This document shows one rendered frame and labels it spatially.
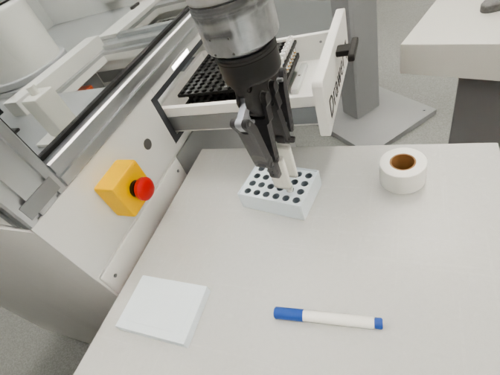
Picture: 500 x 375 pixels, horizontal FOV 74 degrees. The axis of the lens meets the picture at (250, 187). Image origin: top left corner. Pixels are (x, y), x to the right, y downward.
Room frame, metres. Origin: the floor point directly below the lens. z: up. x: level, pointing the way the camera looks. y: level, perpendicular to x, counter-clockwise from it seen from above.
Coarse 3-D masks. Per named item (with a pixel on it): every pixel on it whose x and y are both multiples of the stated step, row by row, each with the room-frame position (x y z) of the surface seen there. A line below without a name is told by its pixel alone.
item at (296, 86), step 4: (304, 64) 0.68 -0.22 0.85; (300, 68) 0.67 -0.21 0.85; (304, 68) 0.66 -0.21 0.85; (300, 72) 0.65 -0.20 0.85; (304, 72) 0.65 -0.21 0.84; (296, 76) 0.64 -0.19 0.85; (300, 76) 0.64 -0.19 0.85; (296, 80) 0.63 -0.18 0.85; (300, 80) 0.62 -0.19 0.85; (296, 84) 0.61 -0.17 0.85; (300, 84) 0.62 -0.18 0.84; (292, 88) 0.60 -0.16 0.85; (296, 88) 0.60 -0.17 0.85; (300, 88) 0.61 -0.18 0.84; (292, 92) 0.60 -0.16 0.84; (296, 92) 0.59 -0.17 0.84
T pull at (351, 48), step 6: (354, 42) 0.56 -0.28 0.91; (336, 48) 0.57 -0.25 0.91; (342, 48) 0.56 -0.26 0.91; (348, 48) 0.55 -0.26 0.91; (354, 48) 0.54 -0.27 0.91; (336, 54) 0.55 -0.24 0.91; (342, 54) 0.55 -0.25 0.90; (348, 54) 0.53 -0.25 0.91; (354, 54) 0.52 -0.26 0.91; (348, 60) 0.52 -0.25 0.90
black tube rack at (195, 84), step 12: (204, 60) 0.79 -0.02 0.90; (216, 60) 0.76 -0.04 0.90; (204, 72) 0.73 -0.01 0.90; (216, 72) 0.71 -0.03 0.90; (288, 72) 0.63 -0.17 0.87; (192, 84) 0.70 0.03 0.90; (204, 84) 0.67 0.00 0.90; (216, 84) 0.65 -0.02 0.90; (288, 84) 0.60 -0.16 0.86; (180, 96) 0.67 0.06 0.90; (192, 96) 0.66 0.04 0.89; (204, 96) 0.68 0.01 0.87; (216, 96) 0.66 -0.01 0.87; (228, 96) 0.62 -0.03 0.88
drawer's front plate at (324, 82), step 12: (336, 12) 0.68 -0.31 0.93; (336, 24) 0.62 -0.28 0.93; (336, 36) 0.58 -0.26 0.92; (324, 48) 0.55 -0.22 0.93; (324, 60) 0.51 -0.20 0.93; (336, 60) 0.56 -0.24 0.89; (324, 72) 0.48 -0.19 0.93; (336, 72) 0.55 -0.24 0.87; (312, 84) 0.46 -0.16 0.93; (324, 84) 0.46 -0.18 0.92; (324, 96) 0.45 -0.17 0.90; (324, 108) 0.45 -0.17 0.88; (336, 108) 0.52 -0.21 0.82; (324, 120) 0.45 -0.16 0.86; (324, 132) 0.45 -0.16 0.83
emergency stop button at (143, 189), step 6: (138, 180) 0.45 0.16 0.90; (144, 180) 0.45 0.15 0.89; (150, 180) 0.46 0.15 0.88; (138, 186) 0.44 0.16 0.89; (144, 186) 0.44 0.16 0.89; (150, 186) 0.45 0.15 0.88; (138, 192) 0.43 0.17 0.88; (144, 192) 0.44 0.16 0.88; (150, 192) 0.44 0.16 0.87; (138, 198) 0.43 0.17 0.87; (144, 198) 0.43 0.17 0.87
